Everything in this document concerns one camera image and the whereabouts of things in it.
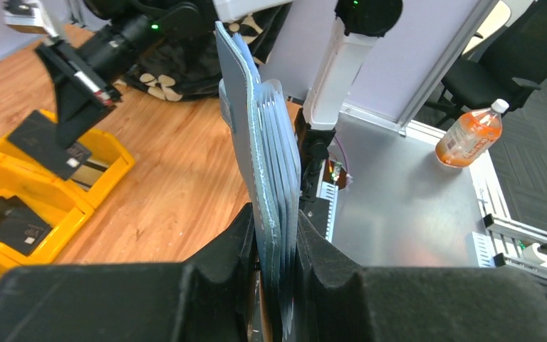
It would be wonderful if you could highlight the black floral fleece blanket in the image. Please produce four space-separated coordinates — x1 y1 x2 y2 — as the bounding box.
113 1 291 102

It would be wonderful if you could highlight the orange drink bottle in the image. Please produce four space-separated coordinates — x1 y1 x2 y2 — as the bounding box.
434 98 509 168

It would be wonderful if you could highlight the gold striped card in tray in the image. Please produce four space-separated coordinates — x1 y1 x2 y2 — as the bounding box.
71 159 110 190

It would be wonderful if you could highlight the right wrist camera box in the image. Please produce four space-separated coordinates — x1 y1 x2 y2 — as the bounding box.
2 0 66 39

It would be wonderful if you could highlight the aluminium frame post right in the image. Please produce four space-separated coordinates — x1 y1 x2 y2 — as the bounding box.
397 1 497 138

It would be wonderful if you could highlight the black card in tray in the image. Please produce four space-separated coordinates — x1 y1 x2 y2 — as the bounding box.
0 196 52 256

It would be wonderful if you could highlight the yellow plastic compartment tray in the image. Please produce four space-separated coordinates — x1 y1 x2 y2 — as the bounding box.
0 129 135 276

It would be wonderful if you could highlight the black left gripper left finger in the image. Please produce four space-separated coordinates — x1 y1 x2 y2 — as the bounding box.
0 204 256 341

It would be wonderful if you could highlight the black VIP credit card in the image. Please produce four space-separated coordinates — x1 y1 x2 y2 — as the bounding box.
6 110 92 180

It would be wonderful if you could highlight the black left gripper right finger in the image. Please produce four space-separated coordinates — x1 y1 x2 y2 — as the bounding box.
294 213 547 341

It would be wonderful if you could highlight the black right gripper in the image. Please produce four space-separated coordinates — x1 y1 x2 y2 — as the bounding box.
35 1 208 147

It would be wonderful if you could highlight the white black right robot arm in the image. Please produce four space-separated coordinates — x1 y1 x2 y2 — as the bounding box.
19 1 402 194

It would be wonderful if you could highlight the black office chair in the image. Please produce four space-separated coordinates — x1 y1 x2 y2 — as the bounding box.
425 1 547 128

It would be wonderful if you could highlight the blue leather card holder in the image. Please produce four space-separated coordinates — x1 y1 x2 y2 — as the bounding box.
214 21 301 341

